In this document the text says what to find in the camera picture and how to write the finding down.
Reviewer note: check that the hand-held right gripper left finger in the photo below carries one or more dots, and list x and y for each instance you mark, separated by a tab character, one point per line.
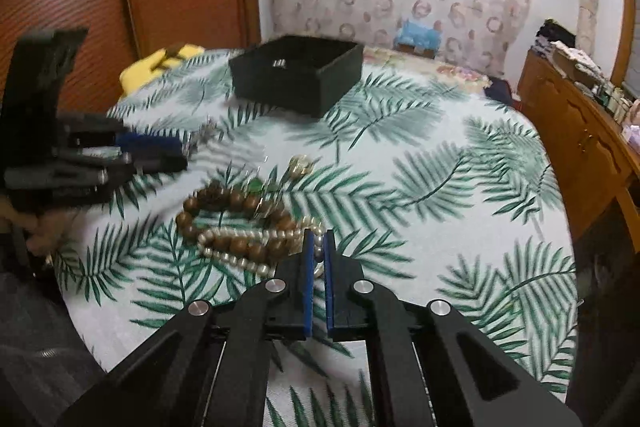
308	287

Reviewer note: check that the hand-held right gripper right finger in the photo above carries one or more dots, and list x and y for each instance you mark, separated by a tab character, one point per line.
330	287

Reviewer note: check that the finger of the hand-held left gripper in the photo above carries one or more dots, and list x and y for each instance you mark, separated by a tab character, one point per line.
150	166
145	143

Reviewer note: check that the black jewelry box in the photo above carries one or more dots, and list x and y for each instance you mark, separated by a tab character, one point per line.
295	74

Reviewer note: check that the person's left hand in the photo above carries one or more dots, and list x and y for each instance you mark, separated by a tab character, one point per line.
47	227

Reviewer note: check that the yellow cloth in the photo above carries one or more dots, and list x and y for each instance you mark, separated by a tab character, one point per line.
142	69

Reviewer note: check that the floral blanket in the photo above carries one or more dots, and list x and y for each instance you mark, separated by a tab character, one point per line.
430	64

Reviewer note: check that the dark blue cloth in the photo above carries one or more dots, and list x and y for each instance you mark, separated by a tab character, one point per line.
500	92

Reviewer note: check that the blue plastic bag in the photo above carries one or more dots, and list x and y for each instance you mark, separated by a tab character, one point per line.
419	34

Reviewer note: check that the wooden cabinet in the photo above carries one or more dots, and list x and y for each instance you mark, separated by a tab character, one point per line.
575	132

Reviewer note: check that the stack of folded clothes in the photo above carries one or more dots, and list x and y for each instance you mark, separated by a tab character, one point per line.
555	38

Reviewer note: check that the row of small bottles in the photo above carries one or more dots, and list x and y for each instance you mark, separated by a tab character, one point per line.
607	94

